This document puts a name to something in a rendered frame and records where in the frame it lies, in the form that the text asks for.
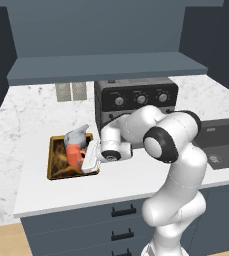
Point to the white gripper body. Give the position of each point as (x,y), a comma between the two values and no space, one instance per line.
(91,158)

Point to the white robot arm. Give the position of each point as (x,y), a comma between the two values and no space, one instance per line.
(182,166)

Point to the brown wooden tray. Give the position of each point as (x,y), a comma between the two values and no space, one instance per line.
(57,163)

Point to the round silver oven knob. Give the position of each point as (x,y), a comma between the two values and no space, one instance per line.
(163,97)
(141,99)
(119,101)

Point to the blue-grey drawer front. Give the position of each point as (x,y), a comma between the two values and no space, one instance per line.
(96,251)
(72,241)
(69,221)

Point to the dark grey toaster oven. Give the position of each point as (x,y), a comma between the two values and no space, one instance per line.
(136,90)

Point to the dark grey sink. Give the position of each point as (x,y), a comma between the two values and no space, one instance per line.
(219,143)

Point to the blue-grey base cupboard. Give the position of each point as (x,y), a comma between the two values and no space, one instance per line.
(222,220)

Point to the grey wall outlet plate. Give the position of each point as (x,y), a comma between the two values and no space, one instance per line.
(63,92)
(79,91)

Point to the blue-grey wall cabinet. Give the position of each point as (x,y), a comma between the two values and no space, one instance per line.
(99,36)

